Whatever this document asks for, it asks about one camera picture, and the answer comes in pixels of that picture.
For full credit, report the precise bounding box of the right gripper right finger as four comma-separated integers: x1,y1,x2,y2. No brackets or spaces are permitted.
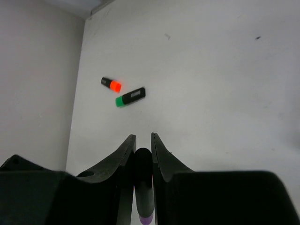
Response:
151,133,300,225

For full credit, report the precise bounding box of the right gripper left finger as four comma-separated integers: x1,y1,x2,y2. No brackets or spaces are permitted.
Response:
0,135,136,225

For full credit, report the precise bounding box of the purple cap highlighter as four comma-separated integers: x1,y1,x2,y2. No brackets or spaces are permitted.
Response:
134,148,154,225

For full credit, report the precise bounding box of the green cap highlighter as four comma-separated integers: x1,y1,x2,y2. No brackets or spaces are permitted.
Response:
115,87,146,107

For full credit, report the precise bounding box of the orange cap highlighter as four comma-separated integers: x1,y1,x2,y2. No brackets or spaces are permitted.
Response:
101,77,122,93

